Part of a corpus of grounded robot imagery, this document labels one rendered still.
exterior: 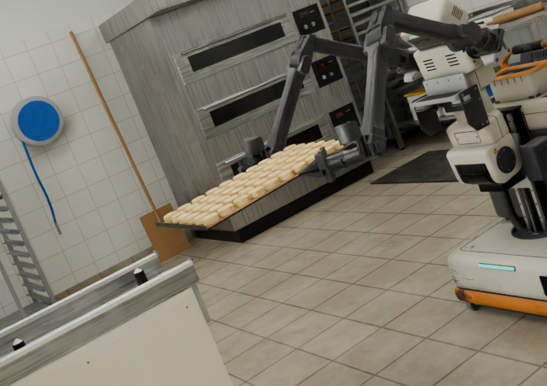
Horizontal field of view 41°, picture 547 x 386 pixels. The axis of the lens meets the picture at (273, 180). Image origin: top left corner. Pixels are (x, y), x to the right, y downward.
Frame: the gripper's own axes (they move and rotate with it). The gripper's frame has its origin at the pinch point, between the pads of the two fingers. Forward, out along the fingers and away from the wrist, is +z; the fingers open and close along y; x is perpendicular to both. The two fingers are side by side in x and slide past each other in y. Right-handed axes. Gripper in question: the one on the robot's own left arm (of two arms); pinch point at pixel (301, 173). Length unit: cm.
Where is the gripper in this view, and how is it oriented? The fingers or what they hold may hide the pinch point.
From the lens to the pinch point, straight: 223.7
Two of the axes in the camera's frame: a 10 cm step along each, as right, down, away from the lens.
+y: 3.8, 9.0, 2.0
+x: 2.0, -2.9, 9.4
